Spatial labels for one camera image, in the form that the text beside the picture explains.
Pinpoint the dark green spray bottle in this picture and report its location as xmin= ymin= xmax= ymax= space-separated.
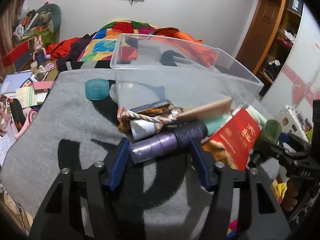
xmin=254 ymin=119 xmax=282 ymax=149

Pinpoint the red tea package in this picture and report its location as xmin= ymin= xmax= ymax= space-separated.
xmin=202 ymin=108 xmax=261 ymax=171

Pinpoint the beige cosmetic tube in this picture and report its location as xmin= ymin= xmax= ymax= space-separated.
xmin=172 ymin=97 xmax=233 ymax=124

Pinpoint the purple cosmetic bottle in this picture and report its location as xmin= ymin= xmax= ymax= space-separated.
xmin=130 ymin=121 xmax=208 ymax=164

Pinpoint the pink white braided bracelet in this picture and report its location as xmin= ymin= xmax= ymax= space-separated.
xmin=117 ymin=106 xmax=181 ymax=128

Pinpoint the teal round jar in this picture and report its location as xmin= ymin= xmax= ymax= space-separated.
xmin=85 ymin=79 xmax=110 ymax=101

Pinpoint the clear plastic storage box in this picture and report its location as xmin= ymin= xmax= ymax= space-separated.
xmin=110 ymin=34 xmax=264 ymax=109

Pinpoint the mint green bottle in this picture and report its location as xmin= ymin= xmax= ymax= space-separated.
xmin=203 ymin=115 xmax=232 ymax=137

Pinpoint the blue max card pack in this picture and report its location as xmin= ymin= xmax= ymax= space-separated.
xmin=131 ymin=99 xmax=172 ymax=113

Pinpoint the person's hand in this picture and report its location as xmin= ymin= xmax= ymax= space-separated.
xmin=281 ymin=178 xmax=303 ymax=211

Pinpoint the grey black blanket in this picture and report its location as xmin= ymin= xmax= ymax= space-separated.
xmin=0 ymin=65 xmax=281 ymax=240

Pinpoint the pink small box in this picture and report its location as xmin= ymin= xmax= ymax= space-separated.
xmin=33 ymin=81 xmax=53 ymax=93

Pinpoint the wooden door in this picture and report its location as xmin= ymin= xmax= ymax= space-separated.
xmin=236 ymin=0 xmax=281 ymax=71

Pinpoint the orange down jacket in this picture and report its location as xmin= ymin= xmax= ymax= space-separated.
xmin=149 ymin=27 xmax=217 ymax=68

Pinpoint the blue notebook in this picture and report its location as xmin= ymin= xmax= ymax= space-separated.
xmin=1 ymin=70 xmax=32 ymax=95

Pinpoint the pink bunny figurine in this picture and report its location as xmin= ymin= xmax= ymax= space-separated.
xmin=33 ymin=35 xmax=47 ymax=67

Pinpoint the red garment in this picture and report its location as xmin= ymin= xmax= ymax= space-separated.
xmin=46 ymin=37 xmax=80 ymax=61

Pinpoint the red flat box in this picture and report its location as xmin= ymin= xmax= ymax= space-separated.
xmin=2 ymin=41 xmax=29 ymax=68

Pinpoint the dark purple garment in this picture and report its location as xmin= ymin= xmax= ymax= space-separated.
xmin=56 ymin=32 xmax=96 ymax=72

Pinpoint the green cardboard box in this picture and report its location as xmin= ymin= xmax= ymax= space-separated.
xmin=14 ymin=28 xmax=58 ymax=48

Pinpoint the colourful patchwork quilt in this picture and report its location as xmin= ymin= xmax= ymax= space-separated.
xmin=77 ymin=19 xmax=176 ymax=62

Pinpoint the green neck pillow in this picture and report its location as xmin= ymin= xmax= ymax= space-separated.
xmin=37 ymin=3 xmax=61 ymax=34

